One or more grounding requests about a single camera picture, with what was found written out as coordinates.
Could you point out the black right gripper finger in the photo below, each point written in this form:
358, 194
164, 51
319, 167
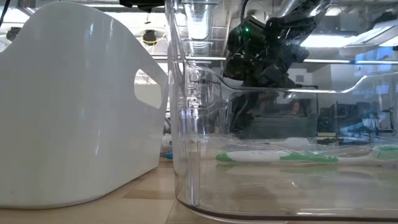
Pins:
244, 115

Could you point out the green white toothbrush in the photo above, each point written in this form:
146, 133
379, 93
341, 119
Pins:
255, 156

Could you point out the white plastic bin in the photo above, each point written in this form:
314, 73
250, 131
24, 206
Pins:
62, 124

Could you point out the teal plastic bin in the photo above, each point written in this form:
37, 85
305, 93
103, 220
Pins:
280, 127

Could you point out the person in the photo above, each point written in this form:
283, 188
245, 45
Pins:
295, 109

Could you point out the black ceiling-hung device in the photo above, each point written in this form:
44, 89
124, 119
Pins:
13, 33
150, 36

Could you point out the grey horizontal rail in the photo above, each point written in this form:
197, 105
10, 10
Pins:
326, 61

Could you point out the silver ventilation duct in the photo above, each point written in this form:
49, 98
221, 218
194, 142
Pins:
199, 28

